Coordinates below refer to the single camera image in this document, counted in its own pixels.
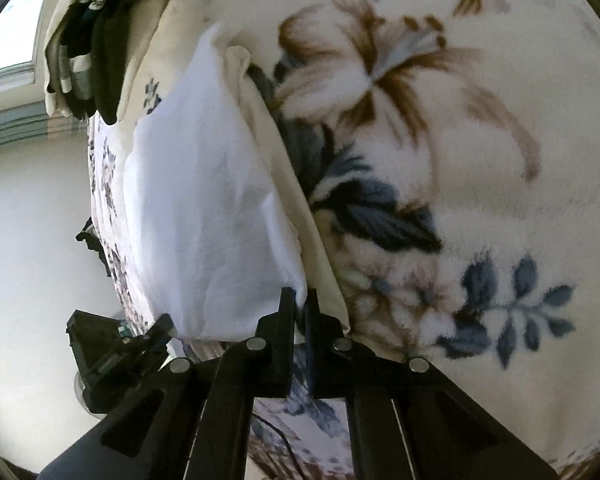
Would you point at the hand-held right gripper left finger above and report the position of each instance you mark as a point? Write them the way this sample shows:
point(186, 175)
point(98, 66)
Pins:
point(280, 340)

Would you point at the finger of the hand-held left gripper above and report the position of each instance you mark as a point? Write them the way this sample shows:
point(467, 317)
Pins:
point(155, 340)

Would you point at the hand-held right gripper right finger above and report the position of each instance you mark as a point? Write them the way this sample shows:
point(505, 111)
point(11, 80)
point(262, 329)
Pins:
point(325, 345)

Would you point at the white t-shirt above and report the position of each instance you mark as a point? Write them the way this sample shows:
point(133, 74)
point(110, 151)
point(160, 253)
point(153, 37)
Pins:
point(195, 200)

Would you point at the stack of folded clothes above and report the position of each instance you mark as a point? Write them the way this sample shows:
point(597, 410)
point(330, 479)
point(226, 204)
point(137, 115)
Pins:
point(55, 60)

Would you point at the black hanging cloth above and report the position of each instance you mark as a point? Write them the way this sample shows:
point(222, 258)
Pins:
point(95, 245)

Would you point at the floral fleece blanket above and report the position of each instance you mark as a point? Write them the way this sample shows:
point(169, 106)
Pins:
point(455, 135)

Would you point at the black folded garment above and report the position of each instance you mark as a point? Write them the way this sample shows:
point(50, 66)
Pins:
point(110, 55)

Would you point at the white framed window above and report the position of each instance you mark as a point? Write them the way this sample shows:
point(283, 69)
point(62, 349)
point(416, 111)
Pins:
point(15, 25)

